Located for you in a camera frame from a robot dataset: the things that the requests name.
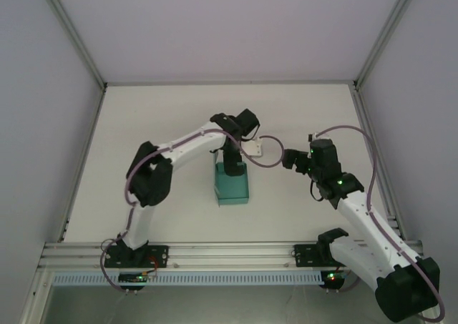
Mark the aluminium frame post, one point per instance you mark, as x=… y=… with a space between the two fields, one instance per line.
x=71 y=30
x=386 y=30

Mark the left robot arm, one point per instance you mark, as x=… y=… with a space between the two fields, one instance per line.
x=193 y=141

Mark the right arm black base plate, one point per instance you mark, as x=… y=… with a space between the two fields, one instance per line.
x=302 y=256

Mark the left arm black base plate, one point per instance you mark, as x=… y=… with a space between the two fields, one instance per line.
x=161 y=256

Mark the aluminium mounting rail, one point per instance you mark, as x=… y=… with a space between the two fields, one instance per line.
x=229 y=252

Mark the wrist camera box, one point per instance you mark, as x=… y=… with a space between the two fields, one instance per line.
x=255 y=148
x=313 y=137

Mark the teal paper box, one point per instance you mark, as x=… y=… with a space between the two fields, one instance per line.
x=232 y=190

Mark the aluminium side rail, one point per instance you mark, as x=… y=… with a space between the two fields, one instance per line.
x=359 y=109
x=89 y=141

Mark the aluminium frame leg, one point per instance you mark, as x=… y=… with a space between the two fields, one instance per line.
x=37 y=295

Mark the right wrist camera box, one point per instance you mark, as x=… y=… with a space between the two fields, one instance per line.
x=313 y=137

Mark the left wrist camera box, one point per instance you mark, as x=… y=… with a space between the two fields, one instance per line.
x=255 y=148

